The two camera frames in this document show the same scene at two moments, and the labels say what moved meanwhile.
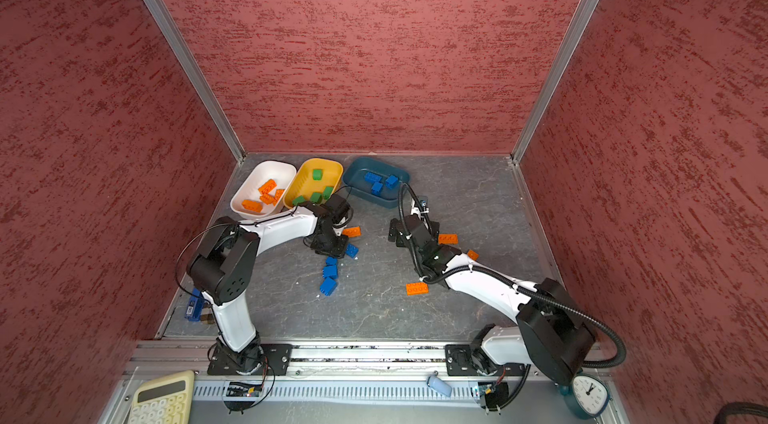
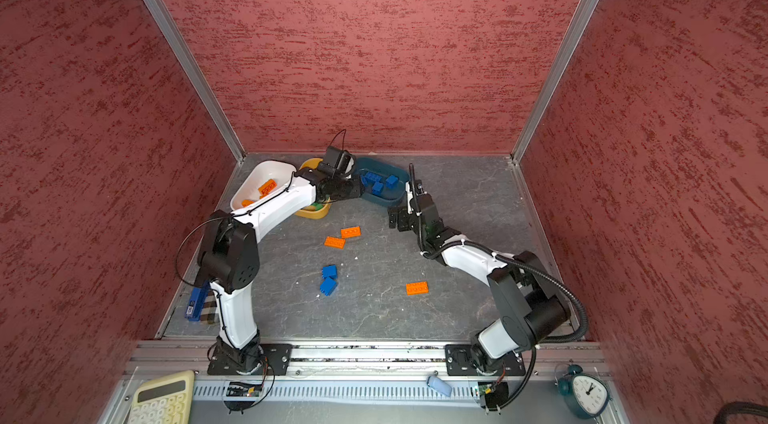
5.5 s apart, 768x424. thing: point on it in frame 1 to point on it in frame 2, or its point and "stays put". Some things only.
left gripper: (337, 252) to (356, 188)
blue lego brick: (391, 181) stays put
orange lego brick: (416, 288) stays put
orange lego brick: (267, 187) stays put
